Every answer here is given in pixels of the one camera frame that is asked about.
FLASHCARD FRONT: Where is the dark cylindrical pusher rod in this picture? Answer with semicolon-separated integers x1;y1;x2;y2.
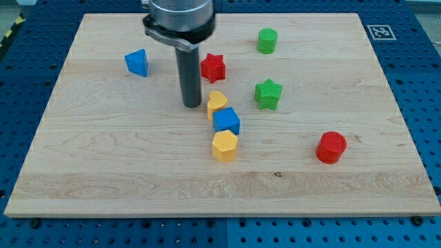
175;47;201;108

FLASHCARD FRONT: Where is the red star block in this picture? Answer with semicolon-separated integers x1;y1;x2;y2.
200;53;226;83

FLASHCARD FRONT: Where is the blue triangle block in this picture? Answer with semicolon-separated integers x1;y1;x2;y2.
124;49;148;77

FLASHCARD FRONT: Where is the green star block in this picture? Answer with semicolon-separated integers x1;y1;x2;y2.
254;79;283;110

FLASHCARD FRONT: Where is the yellow heart block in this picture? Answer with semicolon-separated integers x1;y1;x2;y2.
207;90;228;121

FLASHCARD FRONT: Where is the blue cube block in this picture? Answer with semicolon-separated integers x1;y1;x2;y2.
213;107;240;135

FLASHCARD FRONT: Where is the green cylinder block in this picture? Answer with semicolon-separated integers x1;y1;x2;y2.
257;28;278;54

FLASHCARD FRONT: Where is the yellow hexagon block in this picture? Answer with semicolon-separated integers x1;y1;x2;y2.
212;130;238;163

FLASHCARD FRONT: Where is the wooden board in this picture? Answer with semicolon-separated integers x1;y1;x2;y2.
5;13;440;218

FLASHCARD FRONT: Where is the red cylinder block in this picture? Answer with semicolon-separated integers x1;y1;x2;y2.
316;131;347;164

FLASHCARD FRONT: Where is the white fiducial marker tag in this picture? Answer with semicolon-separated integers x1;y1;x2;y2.
367;24;396;41

